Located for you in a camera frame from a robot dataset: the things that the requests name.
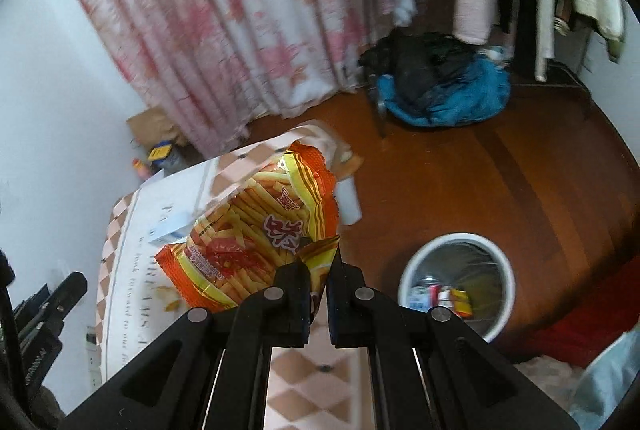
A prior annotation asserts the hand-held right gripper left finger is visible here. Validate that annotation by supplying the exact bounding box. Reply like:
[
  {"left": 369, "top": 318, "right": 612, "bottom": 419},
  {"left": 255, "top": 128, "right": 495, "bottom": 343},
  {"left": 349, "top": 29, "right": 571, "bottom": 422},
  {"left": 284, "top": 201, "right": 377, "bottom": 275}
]
[{"left": 62, "top": 259, "right": 312, "bottom": 430}]

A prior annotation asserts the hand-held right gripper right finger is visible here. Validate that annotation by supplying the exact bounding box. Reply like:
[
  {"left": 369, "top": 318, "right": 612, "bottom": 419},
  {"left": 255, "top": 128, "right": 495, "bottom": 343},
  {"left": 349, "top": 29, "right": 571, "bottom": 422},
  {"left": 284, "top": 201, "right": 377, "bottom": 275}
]
[{"left": 326, "top": 249, "right": 582, "bottom": 430}]

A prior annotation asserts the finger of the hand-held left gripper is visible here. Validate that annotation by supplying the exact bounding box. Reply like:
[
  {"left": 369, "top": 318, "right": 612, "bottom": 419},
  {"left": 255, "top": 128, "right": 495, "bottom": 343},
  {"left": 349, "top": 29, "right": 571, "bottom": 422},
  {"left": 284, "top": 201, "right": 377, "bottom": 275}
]
[{"left": 14, "top": 271, "right": 89, "bottom": 327}]

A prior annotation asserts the orange snack stick packet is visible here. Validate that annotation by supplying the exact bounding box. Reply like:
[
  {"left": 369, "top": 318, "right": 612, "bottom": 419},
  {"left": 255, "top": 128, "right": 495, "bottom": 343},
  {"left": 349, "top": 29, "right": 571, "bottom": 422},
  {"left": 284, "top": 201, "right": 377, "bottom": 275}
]
[{"left": 155, "top": 141, "right": 342, "bottom": 312}]

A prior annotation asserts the red drink can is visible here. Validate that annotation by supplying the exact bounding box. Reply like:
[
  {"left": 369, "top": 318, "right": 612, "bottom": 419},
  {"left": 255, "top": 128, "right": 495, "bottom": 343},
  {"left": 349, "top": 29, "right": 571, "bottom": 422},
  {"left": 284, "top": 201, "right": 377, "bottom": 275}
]
[{"left": 422, "top": 276, "right": 453, "bottom": 308}]

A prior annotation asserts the yellow snack packet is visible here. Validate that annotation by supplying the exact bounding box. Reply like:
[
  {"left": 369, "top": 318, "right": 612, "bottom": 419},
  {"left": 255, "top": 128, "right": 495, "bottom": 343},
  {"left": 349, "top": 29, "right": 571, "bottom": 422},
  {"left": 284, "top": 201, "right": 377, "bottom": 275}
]
[{"left": 450, "top": 289, "right": 474, "bottom": 317}]

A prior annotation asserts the white bin with black liner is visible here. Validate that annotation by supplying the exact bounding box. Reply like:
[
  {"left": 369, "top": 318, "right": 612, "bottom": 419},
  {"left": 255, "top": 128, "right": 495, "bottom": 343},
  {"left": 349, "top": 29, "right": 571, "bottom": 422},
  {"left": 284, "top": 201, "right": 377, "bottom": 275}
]
[{"left": 397, "top": 232, "right": 516, "bottom": 344}]

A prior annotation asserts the grey power strip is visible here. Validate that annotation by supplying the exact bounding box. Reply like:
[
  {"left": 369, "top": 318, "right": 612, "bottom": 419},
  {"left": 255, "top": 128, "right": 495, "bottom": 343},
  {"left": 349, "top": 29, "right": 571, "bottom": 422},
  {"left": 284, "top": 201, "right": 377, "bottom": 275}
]
[{"left": 84, "top": 332, "right": 102, "bottom": 382}]

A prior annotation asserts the checkered cloth table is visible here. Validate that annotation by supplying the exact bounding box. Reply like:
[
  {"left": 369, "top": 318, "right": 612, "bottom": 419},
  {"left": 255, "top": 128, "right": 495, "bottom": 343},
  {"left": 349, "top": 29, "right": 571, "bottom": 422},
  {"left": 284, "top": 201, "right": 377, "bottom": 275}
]
[{"left": 96, "top": 121, "right": 373, "bottom": 430}]

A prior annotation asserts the white cylindrical object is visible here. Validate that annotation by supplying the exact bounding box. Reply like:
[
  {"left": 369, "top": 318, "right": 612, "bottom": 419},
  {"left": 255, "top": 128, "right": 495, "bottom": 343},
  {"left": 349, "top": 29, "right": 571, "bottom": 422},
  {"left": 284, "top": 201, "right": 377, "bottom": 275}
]
[{"left": 334, "top": 177, "right": 364, "bottom": 227}]

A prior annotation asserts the yellow fruit peel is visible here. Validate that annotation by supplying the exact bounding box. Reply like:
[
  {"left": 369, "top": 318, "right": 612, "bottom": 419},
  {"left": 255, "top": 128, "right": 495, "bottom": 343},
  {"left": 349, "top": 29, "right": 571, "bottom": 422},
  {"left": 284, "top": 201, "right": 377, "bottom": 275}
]
[{"left": 157, "top": 290, "right": 182, "bottom": 314}]

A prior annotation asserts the white and blue box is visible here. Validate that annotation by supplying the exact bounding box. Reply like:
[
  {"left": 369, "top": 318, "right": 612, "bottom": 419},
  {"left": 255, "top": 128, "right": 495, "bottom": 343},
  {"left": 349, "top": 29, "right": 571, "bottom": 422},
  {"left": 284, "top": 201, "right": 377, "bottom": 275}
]
[{"left": 149, "top": 210, "right": 193, "bottom": 247}]

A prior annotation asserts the yellow and black box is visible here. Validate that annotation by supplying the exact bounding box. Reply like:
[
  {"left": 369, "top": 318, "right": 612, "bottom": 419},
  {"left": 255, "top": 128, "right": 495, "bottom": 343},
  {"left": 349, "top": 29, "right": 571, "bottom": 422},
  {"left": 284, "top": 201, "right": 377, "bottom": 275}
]
[{"left": 148, "top": 142, "right": 177, "bottom": 169}]

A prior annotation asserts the brown paper bag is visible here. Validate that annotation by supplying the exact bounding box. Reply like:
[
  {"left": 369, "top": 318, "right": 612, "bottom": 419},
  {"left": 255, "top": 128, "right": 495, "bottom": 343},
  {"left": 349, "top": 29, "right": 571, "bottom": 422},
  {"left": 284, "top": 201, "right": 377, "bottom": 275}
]
[{"left": 126, "top": 106, "right": 190, "bottom": 149}]

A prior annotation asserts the blue clothing pile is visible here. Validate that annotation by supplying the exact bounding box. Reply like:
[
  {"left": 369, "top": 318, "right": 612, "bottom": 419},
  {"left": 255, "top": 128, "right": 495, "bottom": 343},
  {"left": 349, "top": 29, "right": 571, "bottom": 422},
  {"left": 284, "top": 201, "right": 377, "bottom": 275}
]
[{"left": 375, "top": 60, "right": 512, "bottom": 127}]

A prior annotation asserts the red cloth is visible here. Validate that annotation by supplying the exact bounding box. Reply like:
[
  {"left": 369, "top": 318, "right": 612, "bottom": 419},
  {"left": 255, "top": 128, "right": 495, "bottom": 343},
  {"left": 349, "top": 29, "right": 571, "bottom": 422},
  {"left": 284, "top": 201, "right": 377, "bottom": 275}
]
[{"left": 522, "top": 270, "right": 638, "bottom": 368}]

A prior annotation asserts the black clothing pile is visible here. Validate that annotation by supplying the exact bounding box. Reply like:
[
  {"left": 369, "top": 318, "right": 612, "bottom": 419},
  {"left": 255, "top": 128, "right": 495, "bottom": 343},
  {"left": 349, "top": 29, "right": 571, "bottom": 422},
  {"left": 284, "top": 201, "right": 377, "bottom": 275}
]
[{"left": 359, "top": 27, "right": 487, "bottom": 102}]

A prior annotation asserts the light blue cloth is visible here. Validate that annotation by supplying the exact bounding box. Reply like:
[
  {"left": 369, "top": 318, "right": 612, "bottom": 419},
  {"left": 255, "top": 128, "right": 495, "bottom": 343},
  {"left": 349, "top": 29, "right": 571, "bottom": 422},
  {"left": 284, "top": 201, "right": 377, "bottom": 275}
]
[{"left": 567, "top": 332, "right": 633, "bottom": 430}]

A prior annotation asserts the pink floral curtain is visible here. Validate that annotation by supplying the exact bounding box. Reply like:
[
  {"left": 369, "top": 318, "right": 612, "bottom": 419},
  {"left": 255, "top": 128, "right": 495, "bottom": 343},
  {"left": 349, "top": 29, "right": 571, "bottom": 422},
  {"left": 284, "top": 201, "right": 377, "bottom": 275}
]
[{"left": 57, "top": 0, "right": 381, "bottom": 158}]

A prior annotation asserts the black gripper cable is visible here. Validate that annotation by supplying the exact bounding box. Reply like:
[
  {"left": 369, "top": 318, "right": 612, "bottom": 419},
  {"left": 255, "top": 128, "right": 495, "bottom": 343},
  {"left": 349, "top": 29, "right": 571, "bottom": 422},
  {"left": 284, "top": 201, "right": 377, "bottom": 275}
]
[{"left": 0, "top": 250, "right": 25, "bottom": 430}]

